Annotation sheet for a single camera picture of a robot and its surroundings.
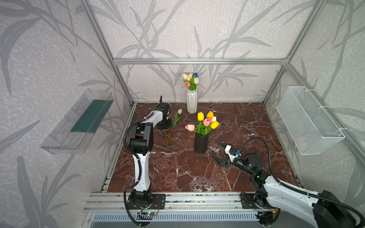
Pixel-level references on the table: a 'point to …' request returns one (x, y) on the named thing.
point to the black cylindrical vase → (201, 143)
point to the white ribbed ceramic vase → (192, 101)
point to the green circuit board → (151, 213)
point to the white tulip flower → (196, 80)
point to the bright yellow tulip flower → (214, 124)
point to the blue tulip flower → (195, 74)
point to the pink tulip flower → (187, 84)
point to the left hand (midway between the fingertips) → (168, 122)
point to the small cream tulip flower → (177, 118)
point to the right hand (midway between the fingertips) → (216, 144)
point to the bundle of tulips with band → (206, 122)
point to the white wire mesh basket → (312, 130)
